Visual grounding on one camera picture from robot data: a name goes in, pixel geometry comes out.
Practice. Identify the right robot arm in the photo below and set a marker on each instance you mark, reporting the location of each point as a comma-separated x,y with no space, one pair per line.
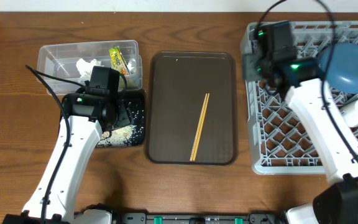
310,99

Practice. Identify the white cup green inside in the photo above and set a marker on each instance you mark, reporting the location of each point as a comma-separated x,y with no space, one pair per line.
349,113

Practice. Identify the clear plastic waste bin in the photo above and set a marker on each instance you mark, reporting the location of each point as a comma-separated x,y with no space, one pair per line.
59,62

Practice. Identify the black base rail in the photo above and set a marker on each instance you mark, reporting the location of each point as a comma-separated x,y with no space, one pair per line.
143,218

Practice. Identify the black food waste tray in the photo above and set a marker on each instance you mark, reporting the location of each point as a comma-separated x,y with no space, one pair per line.
97,108

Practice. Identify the dark blue plate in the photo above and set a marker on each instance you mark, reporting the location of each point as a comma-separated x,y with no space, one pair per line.
342,61

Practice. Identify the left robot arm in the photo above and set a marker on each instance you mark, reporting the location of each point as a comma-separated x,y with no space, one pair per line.
84,119

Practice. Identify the green yellow snack wrapper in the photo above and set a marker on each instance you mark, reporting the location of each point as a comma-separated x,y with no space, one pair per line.
123,66

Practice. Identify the crumpled white tissue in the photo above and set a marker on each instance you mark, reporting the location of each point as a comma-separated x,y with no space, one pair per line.
85,68

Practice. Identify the grey dishwasher rack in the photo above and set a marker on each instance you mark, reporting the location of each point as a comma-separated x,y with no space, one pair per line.
279,145

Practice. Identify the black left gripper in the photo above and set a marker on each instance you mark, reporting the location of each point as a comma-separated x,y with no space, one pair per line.
125,114

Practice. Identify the brown serving tray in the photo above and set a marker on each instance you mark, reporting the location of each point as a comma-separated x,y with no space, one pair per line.
179,82

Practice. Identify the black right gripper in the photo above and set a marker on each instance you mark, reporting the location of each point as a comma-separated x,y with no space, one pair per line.
249,66

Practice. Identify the white rice food waste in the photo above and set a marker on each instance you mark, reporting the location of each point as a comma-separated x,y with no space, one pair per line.
129,136

